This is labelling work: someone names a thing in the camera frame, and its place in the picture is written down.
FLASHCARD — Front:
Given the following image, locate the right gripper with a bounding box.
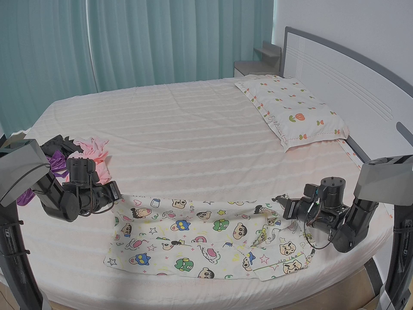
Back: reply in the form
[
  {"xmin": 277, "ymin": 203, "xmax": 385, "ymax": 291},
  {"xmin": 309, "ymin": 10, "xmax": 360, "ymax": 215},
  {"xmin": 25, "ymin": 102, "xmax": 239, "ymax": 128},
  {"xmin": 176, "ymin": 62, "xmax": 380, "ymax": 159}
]
[{"xmin": 275, "ymin": 194, "xmax": 308, "ymax": 221}]

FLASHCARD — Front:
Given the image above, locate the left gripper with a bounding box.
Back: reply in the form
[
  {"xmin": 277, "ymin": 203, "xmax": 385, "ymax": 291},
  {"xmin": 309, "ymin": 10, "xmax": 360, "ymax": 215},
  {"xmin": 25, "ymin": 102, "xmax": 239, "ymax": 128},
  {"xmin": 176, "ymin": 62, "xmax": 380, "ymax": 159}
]
[{"xmin": 103, "ymin": 180, "xmax": 123, "ymax": 206}]

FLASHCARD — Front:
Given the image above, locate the white printed pyjama top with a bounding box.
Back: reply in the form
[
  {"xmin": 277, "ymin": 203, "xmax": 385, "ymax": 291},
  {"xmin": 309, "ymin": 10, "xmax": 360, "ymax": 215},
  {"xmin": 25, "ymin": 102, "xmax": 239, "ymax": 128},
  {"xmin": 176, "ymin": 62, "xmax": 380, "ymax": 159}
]
[{"xmin": 103, "ymin": 194, "xmax": 315, "ymax": 282}]

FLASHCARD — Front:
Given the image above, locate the pink garment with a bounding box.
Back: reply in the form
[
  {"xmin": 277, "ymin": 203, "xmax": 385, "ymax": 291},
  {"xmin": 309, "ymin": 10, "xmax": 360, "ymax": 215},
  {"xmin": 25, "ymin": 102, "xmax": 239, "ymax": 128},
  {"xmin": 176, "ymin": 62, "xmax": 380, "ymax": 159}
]
[{"xmin": 65, "ymin": 136, "xmax": 112, "ymax": 185}]

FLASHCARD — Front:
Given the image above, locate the purple garment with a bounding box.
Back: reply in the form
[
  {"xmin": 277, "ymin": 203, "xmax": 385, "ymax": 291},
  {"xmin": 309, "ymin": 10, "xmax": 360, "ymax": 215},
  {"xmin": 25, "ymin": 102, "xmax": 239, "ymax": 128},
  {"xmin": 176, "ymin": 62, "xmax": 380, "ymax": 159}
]
[{"xmin": 16, "ymin": 150, "xmax": 70, "ymax": 206}]

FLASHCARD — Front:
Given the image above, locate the black garment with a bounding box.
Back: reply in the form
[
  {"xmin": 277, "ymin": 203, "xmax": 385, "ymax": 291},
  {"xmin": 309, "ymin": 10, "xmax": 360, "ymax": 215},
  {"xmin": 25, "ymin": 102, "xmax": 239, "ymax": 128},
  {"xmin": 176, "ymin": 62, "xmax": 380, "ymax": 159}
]
[{"xmin": 42, "ymin": 135, "xmax": 83, "ymax": 157}]

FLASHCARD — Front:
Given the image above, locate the white printed pillow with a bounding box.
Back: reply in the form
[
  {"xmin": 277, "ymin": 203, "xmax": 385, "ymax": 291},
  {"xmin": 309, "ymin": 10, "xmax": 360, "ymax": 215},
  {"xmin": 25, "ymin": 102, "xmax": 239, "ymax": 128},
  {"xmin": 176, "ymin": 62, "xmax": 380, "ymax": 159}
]
[{"xmin": 234, "ymin": 76, "xmax": 350, "ymax": 152}]

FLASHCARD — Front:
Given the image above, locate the bed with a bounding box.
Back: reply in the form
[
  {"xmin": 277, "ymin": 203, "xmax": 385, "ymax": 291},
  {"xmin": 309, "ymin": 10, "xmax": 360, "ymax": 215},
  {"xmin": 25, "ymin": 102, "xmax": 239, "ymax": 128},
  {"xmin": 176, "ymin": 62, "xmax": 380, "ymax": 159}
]
[{"xmin": 0, "ymin": 26, "xmax": 413, "ymax": 307}]

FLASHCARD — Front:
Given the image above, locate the grey bedside table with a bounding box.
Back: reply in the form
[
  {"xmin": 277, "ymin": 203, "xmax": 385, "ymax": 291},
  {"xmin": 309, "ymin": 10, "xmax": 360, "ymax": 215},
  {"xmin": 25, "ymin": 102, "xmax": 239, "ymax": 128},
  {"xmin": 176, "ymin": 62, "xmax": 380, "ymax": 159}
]
[{"xmin": 234, "ymin": 41, "xmax": 283, "ymax": 78}]

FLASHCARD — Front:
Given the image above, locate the blue-green curtain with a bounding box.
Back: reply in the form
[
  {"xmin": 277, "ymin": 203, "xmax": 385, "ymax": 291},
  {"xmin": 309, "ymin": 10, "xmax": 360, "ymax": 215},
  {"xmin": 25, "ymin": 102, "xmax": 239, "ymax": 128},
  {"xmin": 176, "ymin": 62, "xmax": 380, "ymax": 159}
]
[
  {"xmin": 87, "ymin": 0, "xmax": 275, "ymax": 88},
  {"xmin": 0, "ymin": 0, "xmax": 99, "ymax": 132}
]

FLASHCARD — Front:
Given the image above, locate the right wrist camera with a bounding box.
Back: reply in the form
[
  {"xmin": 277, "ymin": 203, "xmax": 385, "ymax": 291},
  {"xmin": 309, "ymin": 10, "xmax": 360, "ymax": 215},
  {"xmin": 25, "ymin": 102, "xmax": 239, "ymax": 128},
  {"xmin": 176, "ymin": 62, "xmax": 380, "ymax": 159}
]
[{"xmin": 303, "ymin": 183, "xmax": 320, "ymax": 203}]

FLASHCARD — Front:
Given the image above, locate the black cable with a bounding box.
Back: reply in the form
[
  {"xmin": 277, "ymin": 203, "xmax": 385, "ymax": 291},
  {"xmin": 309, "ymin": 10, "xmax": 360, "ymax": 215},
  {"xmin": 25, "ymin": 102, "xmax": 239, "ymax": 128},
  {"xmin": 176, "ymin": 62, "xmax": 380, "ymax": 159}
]
[{"xmin": 302, "ymin": 220, "xmax": 334, "ymax": 250}]

